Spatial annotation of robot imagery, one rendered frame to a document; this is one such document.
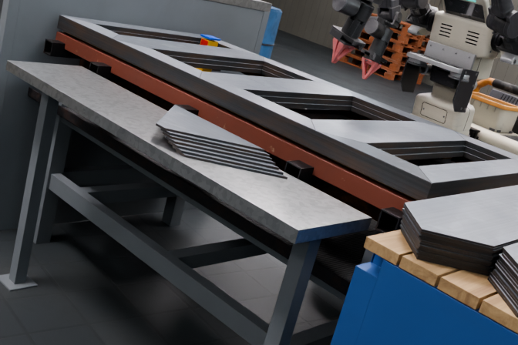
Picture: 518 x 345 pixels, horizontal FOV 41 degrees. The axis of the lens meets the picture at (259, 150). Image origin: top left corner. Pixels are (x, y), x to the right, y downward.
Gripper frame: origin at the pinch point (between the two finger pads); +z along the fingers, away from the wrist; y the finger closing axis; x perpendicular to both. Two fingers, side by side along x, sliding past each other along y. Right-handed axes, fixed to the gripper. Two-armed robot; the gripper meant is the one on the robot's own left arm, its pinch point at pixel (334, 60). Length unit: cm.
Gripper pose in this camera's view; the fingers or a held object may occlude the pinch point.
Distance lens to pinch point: 213.6
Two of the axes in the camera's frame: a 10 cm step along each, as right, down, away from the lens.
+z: -4.4, 8.2, 3.7
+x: 6.5, 0.1, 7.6
